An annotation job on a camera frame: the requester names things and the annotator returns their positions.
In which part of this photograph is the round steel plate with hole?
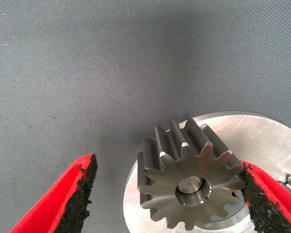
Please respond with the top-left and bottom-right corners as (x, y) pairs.
(122, 111), (291, 233)

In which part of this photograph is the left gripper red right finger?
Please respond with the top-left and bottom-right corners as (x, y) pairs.
(240, 159), (291, 233)

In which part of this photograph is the large steel gear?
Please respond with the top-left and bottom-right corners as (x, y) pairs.
(137, 118), (247, 231)

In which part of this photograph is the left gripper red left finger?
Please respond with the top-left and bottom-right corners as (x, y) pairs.
(9, 152), (99, 233)

